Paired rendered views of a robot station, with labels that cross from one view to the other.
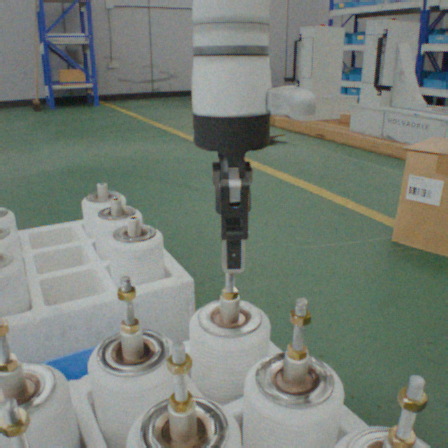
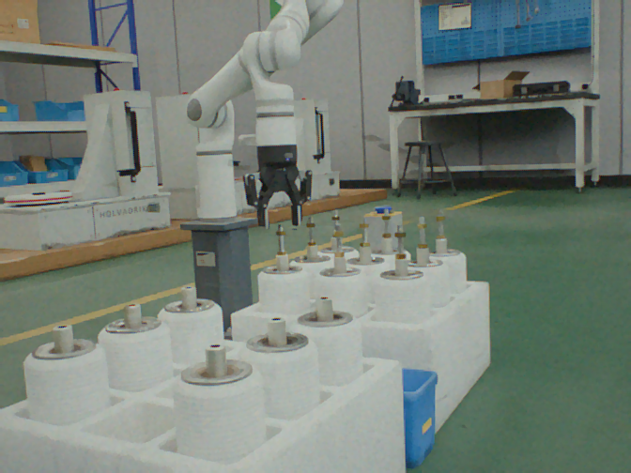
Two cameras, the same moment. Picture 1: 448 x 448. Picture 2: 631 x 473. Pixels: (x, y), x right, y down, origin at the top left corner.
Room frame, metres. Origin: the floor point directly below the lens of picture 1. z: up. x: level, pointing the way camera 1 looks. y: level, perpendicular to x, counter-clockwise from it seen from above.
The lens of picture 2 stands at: (1.04, 1.15, 0.49)
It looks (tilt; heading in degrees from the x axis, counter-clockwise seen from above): 8 degrees down; 239
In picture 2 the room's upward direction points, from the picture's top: 3 degrees counter-clockwise
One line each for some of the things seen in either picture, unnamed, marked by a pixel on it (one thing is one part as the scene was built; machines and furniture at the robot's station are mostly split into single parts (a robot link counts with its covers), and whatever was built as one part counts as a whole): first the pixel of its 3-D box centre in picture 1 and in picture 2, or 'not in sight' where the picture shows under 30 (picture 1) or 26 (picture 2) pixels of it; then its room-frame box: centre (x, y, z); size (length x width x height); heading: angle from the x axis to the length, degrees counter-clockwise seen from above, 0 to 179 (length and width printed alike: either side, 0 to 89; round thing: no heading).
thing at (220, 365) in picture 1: (229, 377); (285, 316); (0.41, -0.01, 0.16); 0.10 x 0.10 x 0.18
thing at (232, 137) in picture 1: (231, 152); (277, 166); (0.41, -0.01, 0.45); 0.08 x 0.08 x 0.09
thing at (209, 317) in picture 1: (229, 318); (283, 270); (0.41, -0.01, 0.25); 0.08 x 0.08 x 0.01
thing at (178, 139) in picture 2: not in sight; (247, 151); (-1.09, -3.17, 0.45); 1.51 x 0.57 x 0.74; 27
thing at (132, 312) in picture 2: (116, 207); (132, 316); (0.77, 0.21, 0.26); 0.02 x 0.02 x 0.03
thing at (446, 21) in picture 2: not in sight; (454, 15); (-3.48, -3.68, 1.54); 0.32 x 0.02 x 0.25; 117
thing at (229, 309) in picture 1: (229, 308); (282, 263); (0.41, -0.01, 0.26); 0.02 x 0.02 x 0.03
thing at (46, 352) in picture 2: (103, 197); (64, 350); (0.87, 0.27, 0.25); 0.08 x 0.08 x 0.01
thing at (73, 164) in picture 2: not in sight; (73, 168); (-0.54, -5.81, 0.36); 0.50 x 0.38 x 0.21; 115
